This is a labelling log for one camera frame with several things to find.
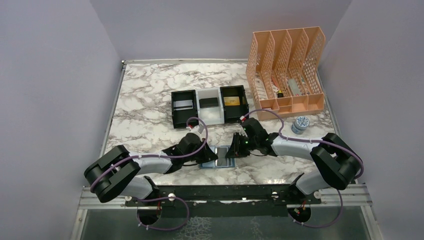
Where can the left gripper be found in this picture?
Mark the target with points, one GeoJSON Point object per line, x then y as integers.
{"type": "Point", "coordinates": [208, 155]}

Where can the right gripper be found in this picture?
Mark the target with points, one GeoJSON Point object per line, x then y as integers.
{"type": "Point", "coordinates": [242, 153]}

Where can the blue card holder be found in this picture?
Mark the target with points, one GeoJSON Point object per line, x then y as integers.
{"type": "Point", "coordinates": [211, 165]}

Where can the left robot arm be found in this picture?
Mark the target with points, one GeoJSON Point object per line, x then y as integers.
{"type": "Point", "coordinates": [120, 173]}

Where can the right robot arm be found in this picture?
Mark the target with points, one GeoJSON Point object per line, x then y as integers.
{"type": "Point", "coordinates": [337, 164]}

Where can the black card in sleeve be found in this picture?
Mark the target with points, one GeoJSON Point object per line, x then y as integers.
{"type": "Point", "coordinates": [222, 161]}

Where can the black white card tray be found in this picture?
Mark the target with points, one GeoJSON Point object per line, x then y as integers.
{"type": "Point", "coordinates": [211, 116]}

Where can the black credit card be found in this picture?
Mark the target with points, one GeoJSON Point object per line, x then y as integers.
{"type": "Point", "coordinates": [210, 102]}

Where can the gold credit card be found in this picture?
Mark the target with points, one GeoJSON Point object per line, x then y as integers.
{"type": "Point", "coordinates": [231, 101]}

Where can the white magnetic stripe card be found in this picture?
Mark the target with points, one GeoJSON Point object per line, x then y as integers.
{"type": "Point", "coordinates": [183, 105]}

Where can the white labelled box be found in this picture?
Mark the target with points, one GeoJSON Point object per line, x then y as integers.
{"type": "Point", "coordinates": [260, 88]}

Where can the yellow tipped marker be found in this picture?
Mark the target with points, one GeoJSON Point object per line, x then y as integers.
{"type": "Point", "coordinates": [280, 94]}

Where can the orange file organizer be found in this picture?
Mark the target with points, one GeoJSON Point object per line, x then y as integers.
{"type": "Point", "coordinates": [279, 55]}

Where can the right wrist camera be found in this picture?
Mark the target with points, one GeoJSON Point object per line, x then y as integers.
{"type": "Point", "coordinates": [242, 129]}

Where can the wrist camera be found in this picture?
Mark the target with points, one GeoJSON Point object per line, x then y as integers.
{"type": "Point", "coordinates": [242, 129]}
{"type": "Point", "coordinates": [197, 130]}

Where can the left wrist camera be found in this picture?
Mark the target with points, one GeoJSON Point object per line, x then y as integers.
{"type": "Point", "coordinates": [197, 130]}

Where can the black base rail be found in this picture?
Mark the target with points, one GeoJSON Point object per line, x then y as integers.
{"type": "Point", "coordinates": [217, 201]}

